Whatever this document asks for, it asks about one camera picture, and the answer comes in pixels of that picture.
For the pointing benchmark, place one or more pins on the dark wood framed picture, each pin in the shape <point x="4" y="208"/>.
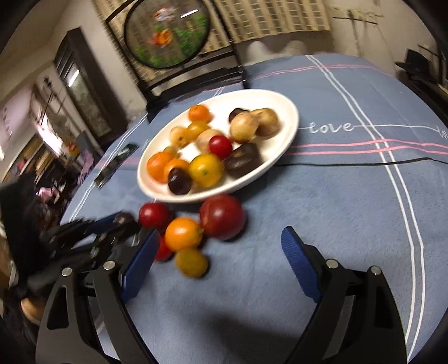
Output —
<point x="87" y="98"/>

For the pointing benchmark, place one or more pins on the dark red plum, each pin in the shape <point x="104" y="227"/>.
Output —
<point x="222" y="217"/>
<point x="154" y="215"/>

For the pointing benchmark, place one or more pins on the brown-spotted pepino melon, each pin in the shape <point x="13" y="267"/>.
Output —
<point x="269" y="122"/>
<point x="179" y="136"/>

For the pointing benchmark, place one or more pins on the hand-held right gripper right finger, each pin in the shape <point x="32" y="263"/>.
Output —
<point x="301" y="266"/>

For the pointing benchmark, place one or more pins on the beige checked curtain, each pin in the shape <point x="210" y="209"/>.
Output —
<point x="273" y="17"/>

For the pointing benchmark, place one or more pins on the black smartphone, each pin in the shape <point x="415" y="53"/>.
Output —
<point x="115" y="164"/>

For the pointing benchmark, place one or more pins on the dark chair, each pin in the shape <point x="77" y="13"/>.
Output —
<point x="84" y="140"/>

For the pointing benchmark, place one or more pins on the orange tomato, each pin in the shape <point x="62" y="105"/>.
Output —
<point x="183" y="233"/>

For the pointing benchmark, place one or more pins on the dark purple plum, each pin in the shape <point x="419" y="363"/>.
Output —
<point x="179" y="181"/>

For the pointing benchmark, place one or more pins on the large yellow-orange tomato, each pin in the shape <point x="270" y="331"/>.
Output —
<point x="197" y="130"/>

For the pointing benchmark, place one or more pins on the black hat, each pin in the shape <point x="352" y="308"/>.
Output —
<point x="416" y="63"/>

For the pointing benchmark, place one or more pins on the green-orange mandarin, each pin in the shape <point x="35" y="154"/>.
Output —
<point x="206" y="170"/>

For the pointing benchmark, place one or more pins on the purple-streaked pepino melon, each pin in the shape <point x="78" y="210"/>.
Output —
<point x="206" y="138"/>

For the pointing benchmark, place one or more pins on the white oval plate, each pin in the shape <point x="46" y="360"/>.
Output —
<point x="220" y="105"/>

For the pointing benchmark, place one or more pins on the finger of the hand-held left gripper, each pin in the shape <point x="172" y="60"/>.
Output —
<point x="117" y="241"/>
<point x="103" y="221"/>

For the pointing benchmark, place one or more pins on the blue striped tablecloth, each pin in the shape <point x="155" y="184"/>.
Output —
<point x="315" y="196"/>

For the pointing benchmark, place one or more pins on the person's left hand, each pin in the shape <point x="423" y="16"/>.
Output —
<point x="32" y="309"/>

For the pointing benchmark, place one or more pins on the red cherry tomato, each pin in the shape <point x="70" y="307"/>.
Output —
<point x="165" y="250"/>
<point x="220" y="146"/>

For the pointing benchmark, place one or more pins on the small yellow-green fruit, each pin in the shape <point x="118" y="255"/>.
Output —
<point x="191" y="262"/>
<point x="170" y="151"/>

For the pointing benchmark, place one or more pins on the orange mandarin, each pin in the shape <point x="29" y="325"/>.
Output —
<point x="198" y="113"/>
<point x="155" y="166"/>
<point x="176" y="163"/>

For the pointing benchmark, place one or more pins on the wrinkled dark passion fruit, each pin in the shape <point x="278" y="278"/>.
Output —
<point x="244" y="159"/>
<point x="236" y="113"/>

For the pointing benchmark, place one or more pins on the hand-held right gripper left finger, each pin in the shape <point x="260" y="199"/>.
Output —
<point x="140" y="266"/>

